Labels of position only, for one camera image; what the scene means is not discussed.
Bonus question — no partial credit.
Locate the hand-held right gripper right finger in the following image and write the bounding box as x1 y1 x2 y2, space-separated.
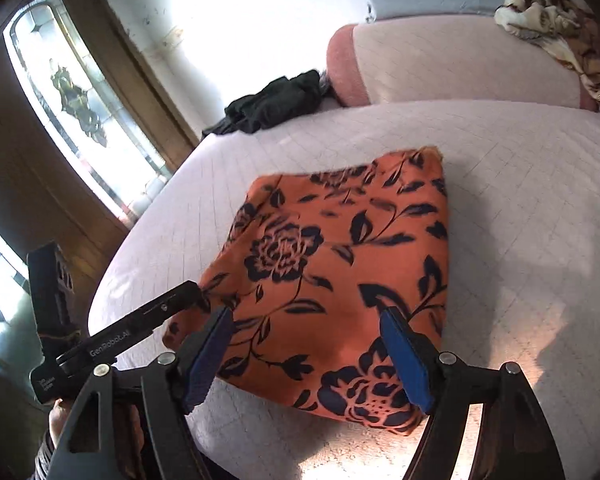
379 306 566 480

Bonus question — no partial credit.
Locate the brown cream printed blanket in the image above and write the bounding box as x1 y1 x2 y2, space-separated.
495 0 600 133

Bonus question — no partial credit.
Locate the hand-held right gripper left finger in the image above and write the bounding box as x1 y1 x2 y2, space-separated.
47 305 236 480

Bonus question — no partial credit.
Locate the pink cushion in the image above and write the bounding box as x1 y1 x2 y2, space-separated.
326 14 598 111

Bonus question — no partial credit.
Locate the person's left forearm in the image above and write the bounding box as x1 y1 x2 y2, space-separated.
30 432 62 480

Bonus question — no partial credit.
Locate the brown wooden door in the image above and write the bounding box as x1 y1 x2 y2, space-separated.
0 0 201 480

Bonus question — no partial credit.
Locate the person's left hand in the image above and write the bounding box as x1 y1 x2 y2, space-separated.
47 397 83 450

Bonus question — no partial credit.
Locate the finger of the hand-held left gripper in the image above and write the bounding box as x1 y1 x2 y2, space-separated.
139 281 210 335

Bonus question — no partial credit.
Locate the black cloth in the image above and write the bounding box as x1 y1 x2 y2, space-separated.
201 69 332 137

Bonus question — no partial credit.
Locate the quilted white bed cover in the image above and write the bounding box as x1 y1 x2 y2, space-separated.
87 100 600 480

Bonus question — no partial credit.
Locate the orange black floral garment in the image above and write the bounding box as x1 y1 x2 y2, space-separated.
162 145 453 436

